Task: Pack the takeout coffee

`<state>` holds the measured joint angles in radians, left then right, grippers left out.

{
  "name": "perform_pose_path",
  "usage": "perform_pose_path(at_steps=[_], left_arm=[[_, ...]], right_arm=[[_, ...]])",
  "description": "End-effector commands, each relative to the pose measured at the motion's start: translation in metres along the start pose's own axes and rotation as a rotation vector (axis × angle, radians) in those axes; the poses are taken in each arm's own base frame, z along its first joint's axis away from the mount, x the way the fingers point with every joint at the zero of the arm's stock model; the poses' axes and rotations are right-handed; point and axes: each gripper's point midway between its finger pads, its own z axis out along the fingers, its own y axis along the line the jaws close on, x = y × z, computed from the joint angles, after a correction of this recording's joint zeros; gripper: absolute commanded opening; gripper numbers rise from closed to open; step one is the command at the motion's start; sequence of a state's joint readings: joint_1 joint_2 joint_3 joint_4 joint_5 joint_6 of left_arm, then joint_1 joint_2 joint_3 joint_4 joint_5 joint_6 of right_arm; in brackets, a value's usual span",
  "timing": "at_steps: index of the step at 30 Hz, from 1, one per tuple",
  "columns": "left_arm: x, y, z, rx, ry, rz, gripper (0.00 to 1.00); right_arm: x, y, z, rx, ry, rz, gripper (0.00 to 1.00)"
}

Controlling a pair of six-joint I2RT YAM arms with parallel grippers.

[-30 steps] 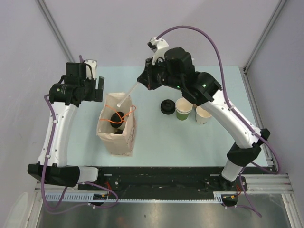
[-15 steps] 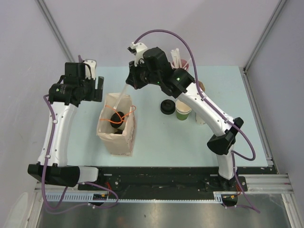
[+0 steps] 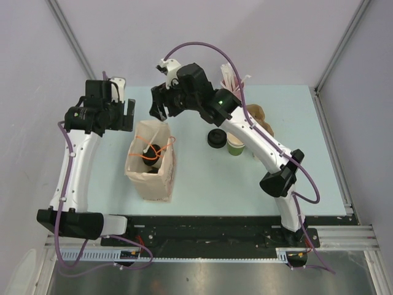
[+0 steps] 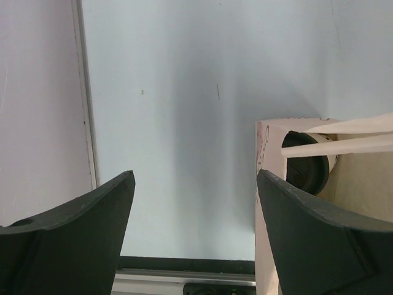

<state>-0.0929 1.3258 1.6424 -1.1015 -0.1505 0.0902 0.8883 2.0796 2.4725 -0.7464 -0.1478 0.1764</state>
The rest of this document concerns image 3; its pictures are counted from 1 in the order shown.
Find white straw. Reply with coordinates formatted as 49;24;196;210
143;130;160;157

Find brown cardboard cup carrier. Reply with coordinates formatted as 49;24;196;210
246;104;274;136

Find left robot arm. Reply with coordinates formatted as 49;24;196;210
36;77;136;246

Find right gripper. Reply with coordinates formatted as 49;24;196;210
150;76;200;121

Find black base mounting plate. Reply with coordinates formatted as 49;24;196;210
101;214;359;248

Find stack of black lids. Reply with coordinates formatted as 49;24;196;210
207;128;227;149

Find brown paper takeout bag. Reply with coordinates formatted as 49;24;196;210
125;120;176;202

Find black coffee cup lid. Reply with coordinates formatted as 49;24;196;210
148;167;159;174

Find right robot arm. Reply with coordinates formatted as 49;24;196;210
149;59;306;246

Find pink straw holder cup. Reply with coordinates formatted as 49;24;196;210
220;80;240;92

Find white wrapped straws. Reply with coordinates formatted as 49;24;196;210
220;63;252;87

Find white cable duct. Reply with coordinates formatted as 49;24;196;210
56;247;311;264

